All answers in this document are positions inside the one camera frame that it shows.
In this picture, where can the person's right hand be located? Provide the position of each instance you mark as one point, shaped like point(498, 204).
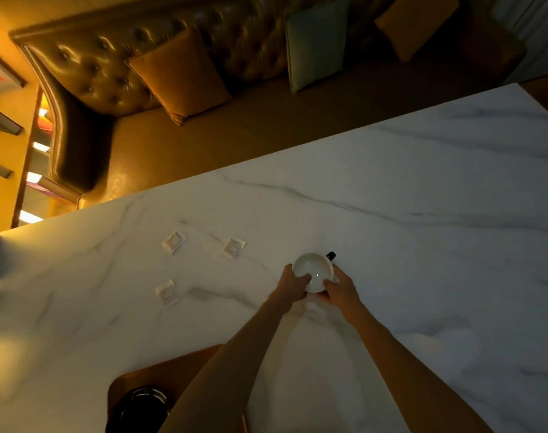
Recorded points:
point(344, 293)

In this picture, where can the person's left hand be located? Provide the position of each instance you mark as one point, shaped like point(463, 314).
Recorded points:
point(290, 287)

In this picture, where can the person's left thumb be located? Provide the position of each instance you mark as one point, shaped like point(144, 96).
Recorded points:
point(302, 280)

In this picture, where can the person's right thumb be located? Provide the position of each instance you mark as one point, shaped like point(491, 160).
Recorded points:
point(327, 286)

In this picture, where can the person's left forearm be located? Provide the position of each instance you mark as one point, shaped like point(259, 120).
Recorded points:
point(229, 378)

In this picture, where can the person's right forearm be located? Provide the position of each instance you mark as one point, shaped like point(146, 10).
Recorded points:
point(413, 378)

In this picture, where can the white sachet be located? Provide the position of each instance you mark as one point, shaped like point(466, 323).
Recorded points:
point(166, 293)
point(174, 242)
point(233, 248)

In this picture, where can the brown wooden tray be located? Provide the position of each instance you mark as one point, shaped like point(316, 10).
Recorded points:
point(166, 378)

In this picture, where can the tufted brown leather sofa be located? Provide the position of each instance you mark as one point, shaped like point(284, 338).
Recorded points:
point(256, 85)

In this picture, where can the black round pot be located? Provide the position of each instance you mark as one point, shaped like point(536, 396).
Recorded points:
point(139, 410)

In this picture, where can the pale green cushion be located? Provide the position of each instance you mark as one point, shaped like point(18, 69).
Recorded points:
point(316, 44)

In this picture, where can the orange cushion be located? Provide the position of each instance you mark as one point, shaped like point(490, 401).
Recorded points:
point(180, 76)
point(416, 22)

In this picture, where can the wooden shelf unit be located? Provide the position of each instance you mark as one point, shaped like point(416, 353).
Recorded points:
point(30, 162)

